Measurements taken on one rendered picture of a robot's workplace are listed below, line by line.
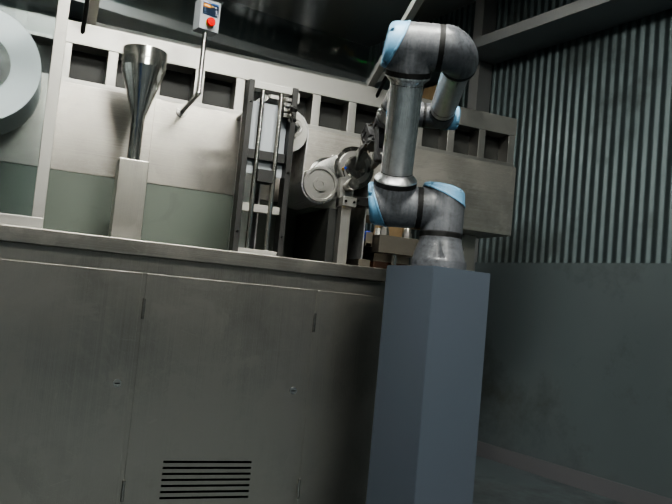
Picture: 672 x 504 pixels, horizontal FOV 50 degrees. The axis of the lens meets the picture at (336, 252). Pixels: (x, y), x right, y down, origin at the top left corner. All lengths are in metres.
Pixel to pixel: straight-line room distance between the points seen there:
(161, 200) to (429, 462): 1.33
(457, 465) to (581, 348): 1.95
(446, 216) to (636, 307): 1.85
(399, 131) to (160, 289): 0.76
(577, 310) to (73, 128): 2.52
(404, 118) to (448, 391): 0.71
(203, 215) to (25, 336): 0.91
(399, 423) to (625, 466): 1.93
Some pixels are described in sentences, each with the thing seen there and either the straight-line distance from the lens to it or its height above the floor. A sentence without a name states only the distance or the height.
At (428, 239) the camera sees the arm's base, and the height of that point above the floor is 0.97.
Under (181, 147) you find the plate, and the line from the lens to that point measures 2.65.
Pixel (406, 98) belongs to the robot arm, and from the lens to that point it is 1.86.
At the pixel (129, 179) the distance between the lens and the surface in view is 2.34.
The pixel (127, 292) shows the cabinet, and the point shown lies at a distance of 1.99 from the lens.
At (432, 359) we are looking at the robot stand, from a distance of 1.85.
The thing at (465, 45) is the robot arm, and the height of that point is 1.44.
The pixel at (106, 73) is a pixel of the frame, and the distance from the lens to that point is 2.68.
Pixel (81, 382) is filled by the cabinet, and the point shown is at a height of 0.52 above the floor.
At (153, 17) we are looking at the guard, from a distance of 2.71.
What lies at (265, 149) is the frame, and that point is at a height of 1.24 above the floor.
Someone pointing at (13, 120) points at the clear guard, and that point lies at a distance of 2.07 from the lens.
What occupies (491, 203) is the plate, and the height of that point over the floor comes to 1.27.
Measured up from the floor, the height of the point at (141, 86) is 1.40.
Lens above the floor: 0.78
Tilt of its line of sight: 4 degrees up
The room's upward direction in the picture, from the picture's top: 5 degrees clockwise
